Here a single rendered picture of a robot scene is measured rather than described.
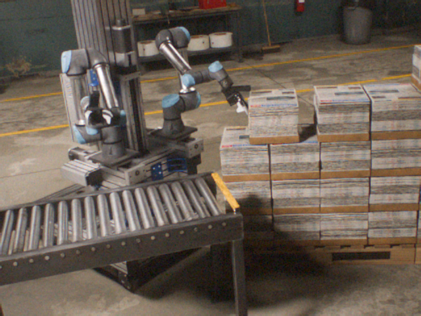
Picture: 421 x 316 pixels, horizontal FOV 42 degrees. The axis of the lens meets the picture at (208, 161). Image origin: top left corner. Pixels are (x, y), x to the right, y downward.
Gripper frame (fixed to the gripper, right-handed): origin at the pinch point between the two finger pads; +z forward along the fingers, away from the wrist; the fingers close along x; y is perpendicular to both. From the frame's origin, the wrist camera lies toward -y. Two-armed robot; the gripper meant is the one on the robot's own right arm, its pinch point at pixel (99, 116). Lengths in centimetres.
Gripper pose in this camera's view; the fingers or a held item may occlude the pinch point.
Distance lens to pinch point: 264.6
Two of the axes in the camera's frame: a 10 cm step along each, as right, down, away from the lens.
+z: 3.6, 3.3, -8.7
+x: -9.3, 0.8, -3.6
